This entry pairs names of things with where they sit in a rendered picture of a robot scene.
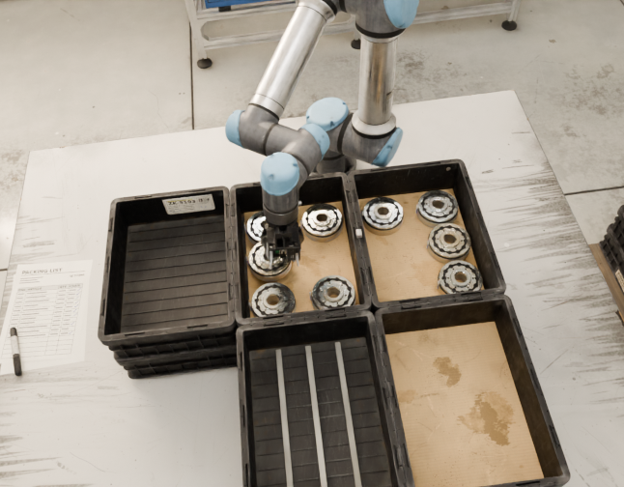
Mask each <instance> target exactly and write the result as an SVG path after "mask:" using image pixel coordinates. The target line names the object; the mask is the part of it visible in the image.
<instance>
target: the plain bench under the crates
mask: <svg viewBox="0 0 624 487"><path fill-rule="evenodd" d="M391 112H392V113H393V114H394V115H395V117H396V127H397V128H398V127H399V128H400V129H402V130H403V137H402V140H401V143H400V145H399V148H398V150H397V152H396V154H395V156H394V157H393V159H392V161H391V162H390V163H389V164H388V165H387V166H394V165H403V164H412V163H419V162H428V161H437V160H445V159H453V158H458V159H461V160H462V161H463V162H464V163H465V165H466V168H467V171H468V175H469V177H470V180H471V183H472V186H473V189H474V192H475V195H476V198H477V201H478V204H479V207H480V210H481V213H482V215H483V218H484V220H485V223H486V226H487V229H488V232H489V235H490V238H491V241H492V244H493V247H494V250H495V253H496V258H497V259H498V262H499V265H500V268H501V271H502V274H503V277H504V280H505V283H506V291H505V293H504V295H507V296H508V297H509V298H510V299H511V301H512V302H513V305H514V308H515V311H516V314H517V317H518V320H519V323H520V326H521V329H522V332H523V335H524V338H525V342H526V345H527V348H528V350H529V353H530V356H531V359H532V362H533V365H534V368H535V371H536V374H537V377H538V380H539V383H540V385H541V388H542V390H543V393H544V396H545V399H546V402H547V405H548V408H549V411H550V414H551V417H552V420H553V424H554V427H555V430H556V433H557V436H558V438H559V441H560V444H561V447H562V450H563V453H564V456H565V459H566V462H567V465H568V467H569V470H570V474H571V478H570V480H569V481H568V482H567V483H566V484H565V485H564V486H562V487H624V319H623V317H622V315H621V313H620V311H619V309H618V307H617V305H616V302H615V300H614V298H613V296H612V294H611V292H610V289H609V287H608V285H607V282H606V280H605V279H604V277H603V275H602V273H601V271H600V269H599V267H598V264H597V262H596V260H595V258H594V256H593V254H592V252H591V250H590V248H589V246H588V243H587V241H586V239H585V237H584V235H583V233H582V231H581V228H580V226H579V224H578V222H577V220H576V218H575V216H574V214H573V212H572V210H571V208H570V205H569V203H568V201H567V199H566V197H565V195H564V193H563V191H562V189H561V186H560V184H559V182H558V180H557V178H556V176H555V174H554V172H553V170H552V167H551V165H550V163H549V161H548V159H547V157H546V155H545V153H544V151H543V148H542V146H541V144H540V142H539V140H538V138H537V136H536V134H535V132H534V130H533V127H532V125H531V123H530V121H529V120H528V118H527V116H526V114H525V110H524V108H523V106H522V104H521V102H520V100H519V98H518V96H517V94H516V92H515V91H514V90H504V91H496V92H489V93H481V94H473V95H465V96H458V97H451V98H443V99H435V100H421V101H413V102H405V103H397V104H392V109H391ZM265 158H266V157H265V156H262V155H260V154H257V153H255V152H252V151H249V150H247V149H246V150H245V149H243V148H242V147H240V146H237V145H236V144H233V143H231V142H229V141H228V139H227V137H226V134H225V126H223V127H215V128H207V129H193V130H185V131H177V132H169V133H163V134H155V135H147V136H139V137H132V138H124V139H116V140H109V141H101V142H94V143H86V144H78V145H70V146H63V147H55V148H48V149H40V150H33V151H29V155H28V160H27V165H26V171H25V176H24V181H23V187H22V191H21V197H20V202H19V208H18V213H17V219H16V224H15V229H14V239H13V244H12V249H11V255H10V260H9V266H8V270H7V276H6V281H5V287H4V292H3V298H2V302H1V308H0V336H1V332H2V328H3V325H4V321H5V317H6V313H7V309H8V305H9V301H10V297H11V293H12V289H13V281H14V274H16V269H17V265H27V264H43V263H56V262H69V261H81V260H93V264H92V268H91V274H90V280H89V294H88V309H87V325H86V341H85V357H84V361H80V362H75V363H69V364H62V365H56V366H50V367H45V368H39V369H33V370H27V371H22V374H21V375H20V376H16V375H15V373H9V374H3V375H0V487H242V470H241V428H240V405H239V383H238V367H229V368H221V369H214V370H206V371H197V372H189V373H182V374H174V375H166V376H158V377H151V378H143V379H134V380H133V379H131V378H130V377H129V376H128V372H127V371H126V370H125V369H124V367H123V366H120V365H119V364H118V363H117V362H116V360H115V359H114V358H113V352H112V351H110V350H109V349H108V346H104V345H103V344H102V343H101V342H100V341H99V339H98V327H99V309H100V299H101V288H102V279H103V269H104V259H105V249H106V240H107V230H108V220H109V211H110V203H111V201H112V200H114V199H115V198H119V197H128V196H135V195H144V194H153V193H161V192H169V191H177V190H186V189H195V188H202V187H211V186H227V187H228V188H229V190H230V188H231V186H233V185H236V184H244V183H252V182H260V175H261V165H262V162H263V161H264V159H265ZM1 364H2V363H0V371H1Z"/></svg>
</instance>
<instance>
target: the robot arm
mask: <svg viewBox="0 0 624 487"><path fill-rule="evenodd" d="M418 3H419V0H296V4H297V8H296V10H295V12H294V14H293V16H292V18H291V20H290V22H289V24H288V26H287V28H286V30H285V32H284V34H283V36H282V38H281V40H280V42H279V44H278V46H277V48H276V49H275V51H274V53H273V55H272V57H271V59H270V61H269V64H268V66H267V68H266V70H265V72H264V74H263V76H262V78H261V80H260V82H259V84H258V86H257V88H256V90H255V92H254V94H253V96H252V98H251V100H250V102H249V105H248V106H247V107H246V110H235V111H234V112H233V114H231V115H230V116H229V118H228V120H227V122H226V126H225V134H226V137H227V139H228V141H229V142H231V143H233V144H236V145H237V146H240V147H242V148H243V149H245V150H246V149H247V150H249V151H252V152H255V153H257V154H260V155H262V156H265V157H266V158H265V159H264V161H263V162H262V165H261V175H260V182H261V186H262V194H263V209H264V216H265V218H266V222H267V224H266V225H265V229H263V232H262V234H261V245H262V246H263V247H264V249H265V253H266V255H267V258H268V259H269V268H270V269H271V264H272V260H273V259H274V258H279V256H280V259H286V258H287V257H288V261H293V262H295V261H296V260H297V264H298V266H299V263H298V261H299V260H300V251H301V244H302V242H303V241H304V236H303V232H302V230H301V226H298V222H297V221H298V206H301V201H298V191H299V189H300V187H301V186H302V185H303V183H304V182H305V181H306V179H307V178H308V176H309V175H310V176H311V175H320V174H327V173H336V172H343V173H345V174H346V175H347V176H348V175H349V173H350V172H351V171H354V170H355V169H356V160H357V159H358V160H361V161H363V162H366V163H369V164H370V165H375V166H378V167H386V166H387V165H388V164H389V163H390V162H391V161H392V159H393V157H394V156H395V154H396V152H397V150H398V148H399V145H400V143H401V140H402V137H403V130H402V129H400V128H399V127H398V128H397V127H396V117H395V115H394V114H393V113H392V112H391V109H392V100H393V90H394V79H395V70H396V60H397V49H398V40H399V36H400V35H402V34H403V33H404V32H405V30H406V28H408V27H409V26H410V25H411V24H412V22H413V20H414V18H415V16H416V12H417V10H416V9H417V7H418ZM339 12H344V13H348V14H354V15H355V29H356V30H357V32H358V33H359V34H361V49H360V72H359V94H358V110H357V111H356V112H355V113H353V112H351V111H349V108H348V106H347V105H346V103H345V102H344V101H343V100H340V99H338V98H324V99H322V100H317V101H316V102H314V103H313V104H312V105H311V106H310V107H309V108H308V110H307V113H306V124H305V125H303V126H302V127H301V128H299V129H298V130H296V129H291V128H289V127H286V126H283V125H280V124H278V123H279V120H280V118H281V116H282V114H283V112H284V110H285V108H286V106H287V104H288V102H289V100H290V98H291V96H292V94H293V92H294V91H295V89H296V87H297V85H298V81H299V79H300V77H301V75H302V73H303V71H304V69H305V67H306V65H307V63H308V61H309V59H310V57H311V55H312V53H313V51H314V49H315V47H316V45H317V43H318V41H319V39H320V37H321V35H322V34H323V32H324V30H325V27H326V24H327V23H330V22H332V21H333V20H334V18H335V17H336V15H337V13H339Z"/></svg>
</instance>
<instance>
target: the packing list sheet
mask: <svg viewBox="0 0 624 487"><path fill-rule="evenodd" d="M92 264H93V260H81V261H69V262H56V263H43V264H27V265H17V269H16V274H14V281H13V289H12V293H11V297H10V301H9V305H8V309H7V313H6V317H5V321H4V325H3V328H2V332H1V336H0V363H2V364H1V371H0V375H3V374H9V373H14V362H13V353H12V345H11V336H10V328H12V327H15V328H16V330H17V337H18V346H19V353H20V360H21V369H22V371H27V370H33V369H39V368H45V367H50V366H56V365H62V364H69V363H75V362H80V361H84V357H85V341H86V325H87V309H88V294H89V280H90V274H91V268H92Z"/></svg>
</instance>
